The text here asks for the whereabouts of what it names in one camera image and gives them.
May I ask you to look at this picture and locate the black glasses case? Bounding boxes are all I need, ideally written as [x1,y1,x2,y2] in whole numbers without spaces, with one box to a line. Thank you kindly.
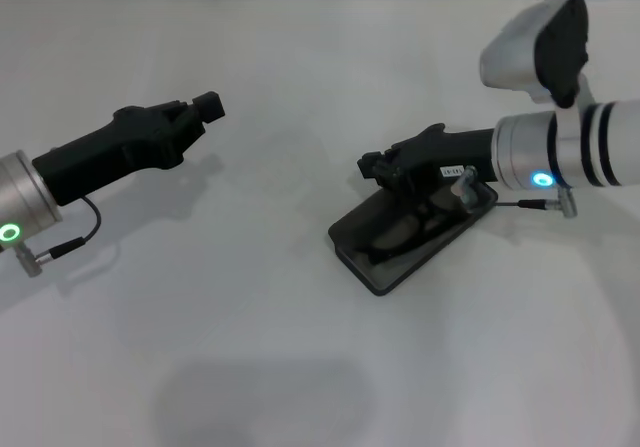
[327,181,500,297]

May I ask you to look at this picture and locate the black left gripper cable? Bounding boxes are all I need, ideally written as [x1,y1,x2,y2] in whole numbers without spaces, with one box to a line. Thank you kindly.
[17,195,103,278]

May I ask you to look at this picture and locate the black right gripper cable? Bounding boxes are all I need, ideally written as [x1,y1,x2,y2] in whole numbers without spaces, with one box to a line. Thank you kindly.
[494,190,579,218]

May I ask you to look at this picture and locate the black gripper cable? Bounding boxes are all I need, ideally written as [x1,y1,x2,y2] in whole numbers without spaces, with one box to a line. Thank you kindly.
[17,195,103,278]
[494,190,579,218]

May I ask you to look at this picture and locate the silver right wrist connector stub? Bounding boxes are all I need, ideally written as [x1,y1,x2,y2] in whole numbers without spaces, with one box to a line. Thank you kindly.
[452,165,480,213]

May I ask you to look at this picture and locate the black round glasses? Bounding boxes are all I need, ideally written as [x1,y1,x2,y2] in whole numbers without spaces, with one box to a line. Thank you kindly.
[353,186,464,267]

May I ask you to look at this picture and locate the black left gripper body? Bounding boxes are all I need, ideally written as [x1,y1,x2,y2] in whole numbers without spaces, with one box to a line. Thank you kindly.
[31,100,207,207]

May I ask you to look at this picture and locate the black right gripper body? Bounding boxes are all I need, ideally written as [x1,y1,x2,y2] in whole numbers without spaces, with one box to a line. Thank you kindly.
[384,122,497,199]

